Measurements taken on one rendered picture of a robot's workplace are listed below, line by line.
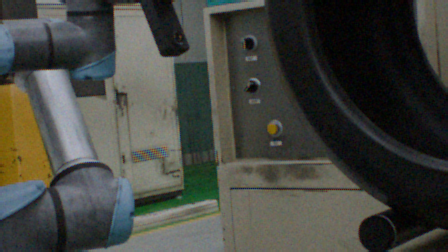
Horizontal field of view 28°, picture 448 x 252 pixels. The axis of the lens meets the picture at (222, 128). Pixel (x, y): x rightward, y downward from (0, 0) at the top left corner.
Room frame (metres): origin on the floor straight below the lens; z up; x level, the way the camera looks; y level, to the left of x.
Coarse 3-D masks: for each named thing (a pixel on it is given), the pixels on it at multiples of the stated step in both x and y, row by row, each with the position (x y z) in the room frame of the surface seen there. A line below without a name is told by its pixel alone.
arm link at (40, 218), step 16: (0, 192) 1.43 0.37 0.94; (16, 192) 1.41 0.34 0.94; (32, 192) 1.42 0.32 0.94; (48, 192) 1.46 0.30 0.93; (0, 208) 1.40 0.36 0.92; (16, 208) 1.40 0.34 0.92; (32, 208) 1.42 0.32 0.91; (48, 208) 1.43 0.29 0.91; (0, 224) 1.40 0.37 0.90; (16, 224) 1.40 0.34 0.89; (32, 224) 1.41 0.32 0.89; (48, 224) 1.42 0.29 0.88; (64, 224) 1.43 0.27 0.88; (0, 240) 1.40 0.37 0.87; (16, 240) 1.40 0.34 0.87; (32, 240) 1.41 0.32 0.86; (48, 240) 1.43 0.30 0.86; (64, 240) 1.44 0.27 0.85
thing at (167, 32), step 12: (144, 0) 1.31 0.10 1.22; (156, 0) 1.31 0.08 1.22; (144, 12) 1.31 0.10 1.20; (156, 12) 1.30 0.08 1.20; (168, 12) 1.32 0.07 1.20; (156, 24) 1.30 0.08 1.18; (168, 24) 1.31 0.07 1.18; (180, 24) 1.33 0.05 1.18; (156, 36) 1.30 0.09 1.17; (168, 36) 1.29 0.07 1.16; (180, 36) 1.30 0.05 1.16; (168, 48) 1.29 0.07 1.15; (180, 48) 1.30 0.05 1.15
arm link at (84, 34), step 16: (80, 16) 1.38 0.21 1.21; (96, 16) 1.38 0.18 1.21; (112, 16) 1.41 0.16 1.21; (64, 32) 1.37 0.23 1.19; (80, 32) 1.38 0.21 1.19; (96, 32) 1.38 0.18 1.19; (112, 32) 1.41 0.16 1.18; (64, 48) 1.36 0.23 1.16; (80, 48) 1.38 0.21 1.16; (96, 48) 1.39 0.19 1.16; (112, 48) 1.41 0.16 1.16; (64, 64) 1.38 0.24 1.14; (80, 64) 1.39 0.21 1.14; (96, 64) 1.39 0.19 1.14; (112, 64) 1.41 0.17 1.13
